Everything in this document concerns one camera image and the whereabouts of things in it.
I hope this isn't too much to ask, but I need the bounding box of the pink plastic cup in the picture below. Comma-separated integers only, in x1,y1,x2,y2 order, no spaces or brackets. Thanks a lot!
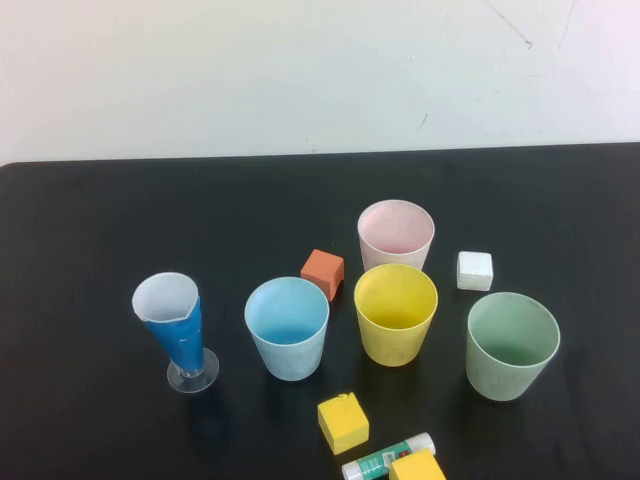
356,199,436,274

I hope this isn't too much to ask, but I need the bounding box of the light blue plastic cup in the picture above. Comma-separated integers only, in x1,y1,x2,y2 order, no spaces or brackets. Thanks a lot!
243,276,331,383

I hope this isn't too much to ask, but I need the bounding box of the light green plastic cup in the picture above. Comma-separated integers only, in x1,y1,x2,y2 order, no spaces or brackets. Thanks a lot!
465,291,562,403

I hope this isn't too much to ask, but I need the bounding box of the orange foam cube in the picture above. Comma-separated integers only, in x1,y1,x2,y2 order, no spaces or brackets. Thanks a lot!
299,248,346,302

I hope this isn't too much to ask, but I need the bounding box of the yellow plastic cup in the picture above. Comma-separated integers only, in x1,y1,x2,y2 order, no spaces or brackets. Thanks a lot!
353,263,440,367

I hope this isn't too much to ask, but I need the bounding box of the white foam cube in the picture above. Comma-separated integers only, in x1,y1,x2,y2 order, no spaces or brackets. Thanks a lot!
455,250,495,291

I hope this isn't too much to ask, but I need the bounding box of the blue paper-wrapped clear goblet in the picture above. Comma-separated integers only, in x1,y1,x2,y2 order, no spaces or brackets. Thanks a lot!
130,271,221,396

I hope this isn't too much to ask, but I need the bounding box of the yellow foam cube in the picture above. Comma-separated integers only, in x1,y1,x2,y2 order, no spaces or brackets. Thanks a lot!
316,391,371,456
388,448,447,480

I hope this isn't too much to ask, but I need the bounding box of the green and white glue stick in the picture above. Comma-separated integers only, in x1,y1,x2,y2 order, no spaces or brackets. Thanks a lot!
341,431,436,480

